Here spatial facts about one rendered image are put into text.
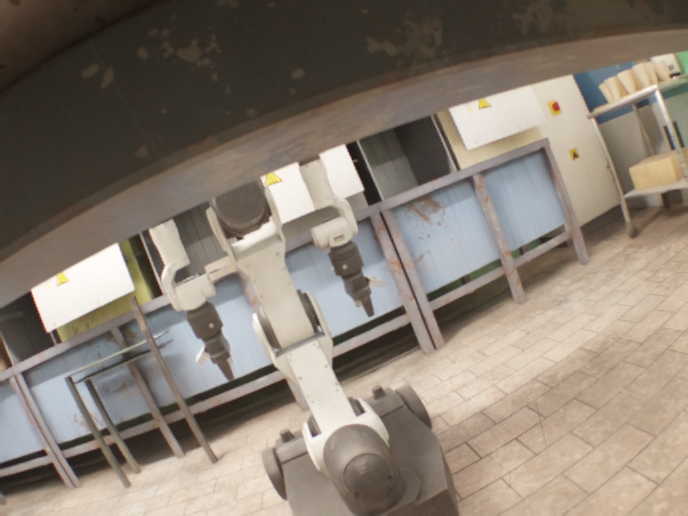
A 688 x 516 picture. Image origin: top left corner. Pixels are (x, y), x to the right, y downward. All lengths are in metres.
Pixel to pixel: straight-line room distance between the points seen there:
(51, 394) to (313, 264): 1.80
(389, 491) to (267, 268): 0.64
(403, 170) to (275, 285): 1.82
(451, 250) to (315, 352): 1.27
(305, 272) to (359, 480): 1.37
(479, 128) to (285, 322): 1.53
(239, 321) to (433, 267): 1.08
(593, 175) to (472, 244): 1.62
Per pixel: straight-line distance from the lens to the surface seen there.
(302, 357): 1.13
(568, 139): 3.43
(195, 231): 2.64
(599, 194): 3.55
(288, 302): 1.09
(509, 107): 2.35
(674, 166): 2.79
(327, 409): 1.09
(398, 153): 2.76
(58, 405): 2.64
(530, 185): 2.51
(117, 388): 2.37
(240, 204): 0.84
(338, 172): 1.89
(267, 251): 1.06
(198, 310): 1.08
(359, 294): 1.10
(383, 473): 0.86
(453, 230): 2.21
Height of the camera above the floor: 0.78
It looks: 3 degrees down
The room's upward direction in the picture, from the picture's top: 23 degrees counter-clockwise
